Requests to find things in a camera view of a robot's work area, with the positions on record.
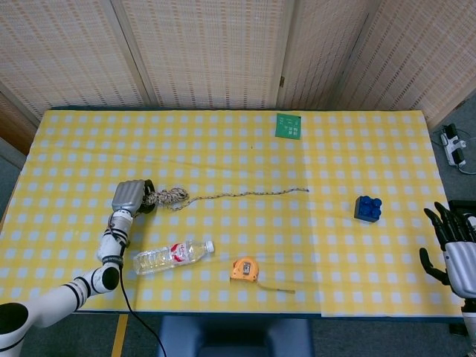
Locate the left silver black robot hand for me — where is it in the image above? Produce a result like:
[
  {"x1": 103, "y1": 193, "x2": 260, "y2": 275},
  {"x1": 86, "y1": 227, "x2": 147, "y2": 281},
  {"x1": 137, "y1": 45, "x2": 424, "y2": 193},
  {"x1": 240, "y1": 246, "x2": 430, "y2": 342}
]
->
[{"x1": 111, "y1": 179, "x2": 157, "y2": 219}]

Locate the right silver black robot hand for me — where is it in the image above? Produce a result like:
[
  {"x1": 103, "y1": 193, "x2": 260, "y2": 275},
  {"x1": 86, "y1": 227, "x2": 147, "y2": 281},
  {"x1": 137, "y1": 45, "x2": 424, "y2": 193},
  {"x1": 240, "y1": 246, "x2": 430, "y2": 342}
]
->
[{"x1": 419, "y1": 200, "x2": 476, "y2": 298}]

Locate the beige black braided rope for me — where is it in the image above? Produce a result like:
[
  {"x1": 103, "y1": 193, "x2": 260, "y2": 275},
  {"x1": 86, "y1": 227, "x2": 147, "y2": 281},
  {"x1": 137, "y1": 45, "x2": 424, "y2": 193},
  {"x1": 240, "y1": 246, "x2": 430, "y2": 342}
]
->
[{"x1": 143, "y1": 187, "x2": 310, "y2": 212}]

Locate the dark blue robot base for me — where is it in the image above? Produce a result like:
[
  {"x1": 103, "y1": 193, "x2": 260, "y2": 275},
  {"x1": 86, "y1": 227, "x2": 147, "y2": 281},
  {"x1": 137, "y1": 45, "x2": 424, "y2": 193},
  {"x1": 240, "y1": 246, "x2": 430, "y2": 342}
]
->
[{"x1": 158, "y1": 315, "x2": 315, "y2": 357}]

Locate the yellow white checkered tablecloth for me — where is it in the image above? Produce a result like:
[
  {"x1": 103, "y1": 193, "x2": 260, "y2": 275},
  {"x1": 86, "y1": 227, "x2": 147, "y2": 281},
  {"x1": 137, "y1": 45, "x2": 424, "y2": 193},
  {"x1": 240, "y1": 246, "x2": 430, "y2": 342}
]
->
[{"x1": 0, "y1": 109, "x2": 462, "y2": 319}]

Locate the clear plastic water bottle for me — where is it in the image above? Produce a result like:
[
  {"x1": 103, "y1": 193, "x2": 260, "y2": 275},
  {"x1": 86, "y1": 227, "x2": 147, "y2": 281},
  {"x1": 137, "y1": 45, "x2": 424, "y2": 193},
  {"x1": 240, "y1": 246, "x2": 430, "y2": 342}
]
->
[{"x1": 132, "y1": 239, "x2": 216, "y2": 276}]

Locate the blue toy building brick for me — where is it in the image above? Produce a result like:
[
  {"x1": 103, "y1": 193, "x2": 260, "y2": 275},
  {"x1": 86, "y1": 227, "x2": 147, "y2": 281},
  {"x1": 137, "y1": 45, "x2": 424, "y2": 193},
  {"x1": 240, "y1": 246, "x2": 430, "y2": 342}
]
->
[{"x1": 353, "y1": 194, "x2": 383, "y2": 223}]

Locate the white power strip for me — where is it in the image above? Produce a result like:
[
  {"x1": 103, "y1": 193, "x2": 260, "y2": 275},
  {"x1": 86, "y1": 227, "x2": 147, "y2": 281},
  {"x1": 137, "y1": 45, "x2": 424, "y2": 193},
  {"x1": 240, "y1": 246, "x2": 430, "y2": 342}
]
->
[{"x1": 440, "y1": 124, "x2": 469, "y2": 167}]

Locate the yellow tape measure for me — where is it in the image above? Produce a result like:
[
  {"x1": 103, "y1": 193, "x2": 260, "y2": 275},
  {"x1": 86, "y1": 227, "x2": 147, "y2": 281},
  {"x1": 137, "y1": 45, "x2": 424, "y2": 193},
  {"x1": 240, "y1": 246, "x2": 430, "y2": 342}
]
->
[{"x1": 229, "y1": 256, "x2": 297, "y2": 295}]

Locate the yellow floor tape strip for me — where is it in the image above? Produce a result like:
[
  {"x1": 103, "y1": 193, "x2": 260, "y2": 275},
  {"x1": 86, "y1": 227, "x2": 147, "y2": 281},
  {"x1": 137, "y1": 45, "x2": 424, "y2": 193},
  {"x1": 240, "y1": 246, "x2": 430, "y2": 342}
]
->
[{"x1": 111, "y1": 314, "x2": 129, "y2": 357}]

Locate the woven bamboo folding screen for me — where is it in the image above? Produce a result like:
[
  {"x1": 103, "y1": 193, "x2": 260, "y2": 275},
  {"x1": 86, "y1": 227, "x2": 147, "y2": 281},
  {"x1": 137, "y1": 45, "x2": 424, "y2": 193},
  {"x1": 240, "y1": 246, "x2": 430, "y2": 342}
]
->
[{"x1": 0, "y1": 0, "x2": 476, "y2": 127}]

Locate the green printed card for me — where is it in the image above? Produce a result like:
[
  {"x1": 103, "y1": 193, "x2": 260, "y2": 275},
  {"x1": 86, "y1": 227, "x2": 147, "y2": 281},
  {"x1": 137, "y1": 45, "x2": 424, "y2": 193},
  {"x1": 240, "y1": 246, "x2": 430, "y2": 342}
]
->
[{"x1": 274, "y1": 112, "x2": 302, "y2": 141}]

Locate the white power strip cord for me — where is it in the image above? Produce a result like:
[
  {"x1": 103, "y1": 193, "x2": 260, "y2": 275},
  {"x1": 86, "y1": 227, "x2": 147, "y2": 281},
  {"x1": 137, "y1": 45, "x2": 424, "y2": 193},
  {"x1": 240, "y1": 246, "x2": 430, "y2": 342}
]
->
[{"x1": 456, "y1": 128, "x2": 476, "y2": 176}]

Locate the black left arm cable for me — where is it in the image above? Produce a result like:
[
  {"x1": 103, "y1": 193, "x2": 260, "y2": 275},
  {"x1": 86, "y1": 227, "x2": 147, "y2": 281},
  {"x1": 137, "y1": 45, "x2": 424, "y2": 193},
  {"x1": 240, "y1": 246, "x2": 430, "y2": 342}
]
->
[{"x1": 118, "y1": 245, "x2": 168, "y2": 357}]

